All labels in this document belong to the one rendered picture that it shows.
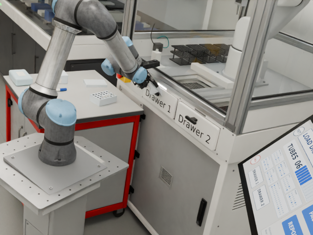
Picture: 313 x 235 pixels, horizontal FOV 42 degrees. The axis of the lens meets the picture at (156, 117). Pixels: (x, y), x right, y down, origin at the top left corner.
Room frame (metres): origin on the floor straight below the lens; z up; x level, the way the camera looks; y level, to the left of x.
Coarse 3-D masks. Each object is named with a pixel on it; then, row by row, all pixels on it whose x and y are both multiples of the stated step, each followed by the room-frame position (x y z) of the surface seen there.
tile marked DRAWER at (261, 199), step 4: (264, 184) 1.06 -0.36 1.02; (260, 188) 1.05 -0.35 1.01; (264, 188) 1.04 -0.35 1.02; (252, 192) 1.06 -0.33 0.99; (256, 192) 1.05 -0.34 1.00; (260, 192) 1.04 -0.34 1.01; (264, 192) 1.03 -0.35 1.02; (256, 196) 1.03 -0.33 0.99; (260, 196) 1.02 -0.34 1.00; (264, 196) 1.01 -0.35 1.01; (268, 196) 1.00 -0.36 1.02; (256, 200) 1.01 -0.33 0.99; (260, 200) 1.00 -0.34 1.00; (264, 200) 0.99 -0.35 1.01; (268, 200) 0.98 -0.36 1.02; (256, 204) 1.00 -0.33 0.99; (260, 204) 0.99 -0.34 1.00; (264, 204) 0.98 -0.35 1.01; (256, 208) 0.98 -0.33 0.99; (260, 208) 0.97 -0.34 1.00
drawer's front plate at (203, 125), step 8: (184, 104) 1.79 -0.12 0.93; (184, 112) 1.77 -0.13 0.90; (192, 112) 1.73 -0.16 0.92; (176, 120) 1.81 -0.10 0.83; (200, 120) 1.68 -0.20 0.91; (208, 120) 1.66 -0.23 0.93; (184, 128) 1.75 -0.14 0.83; (200, 128) 1.67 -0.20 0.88; (208, 128) 1.63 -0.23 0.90; (216, 128) 1.59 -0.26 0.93; (208, 136) 1.62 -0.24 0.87; (216, 136) 1.59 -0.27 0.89; (208, 144) 1.61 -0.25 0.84; (216, 144) 1.60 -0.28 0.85
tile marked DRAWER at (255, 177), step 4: (256, 168) 1.16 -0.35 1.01; (260, 168) 1.15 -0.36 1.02; (248, 172) 1.17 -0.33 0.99; (252, 172) 1.16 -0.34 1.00; (256, 172) 1.14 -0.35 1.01; (260, 172) 1.13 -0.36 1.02; (248, 176) 1.15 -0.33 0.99; (252, 176) 1.14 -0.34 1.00; (256, 176) 1.12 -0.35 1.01; (260, 176) 1.11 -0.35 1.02; (252, 180) 1.11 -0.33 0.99; (256, 180) 1.10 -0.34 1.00; (260, 180) 1.09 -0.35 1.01; (252, 184) 1.10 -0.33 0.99; (256, 184) 1.09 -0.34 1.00
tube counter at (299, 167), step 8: (304, 160) 1.06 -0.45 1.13; (296, 168) 1.04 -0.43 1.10; (304, 168) 1.02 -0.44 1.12; (296, 176) 1.01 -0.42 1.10; (304, 176) 0.99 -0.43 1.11; (312, 176) 0.97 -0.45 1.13; (304, 184) 0.96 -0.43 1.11; (312, 184) 0.94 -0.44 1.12; (304, 192) 0.93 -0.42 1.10; (312, 192) 0.91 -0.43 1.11
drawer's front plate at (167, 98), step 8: (144, 88) 2.07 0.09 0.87; (160, 88) 1.96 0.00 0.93; (144, 96) 2.06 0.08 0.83; (152, 96) 2.00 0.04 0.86; (160, 96) 1.95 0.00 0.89; (168, 96) 1.90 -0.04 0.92; (160, 104) 1.94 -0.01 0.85; (168, 104) 1.89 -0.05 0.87; (176, 104) 1.85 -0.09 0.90; (168, 112) 1.88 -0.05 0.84
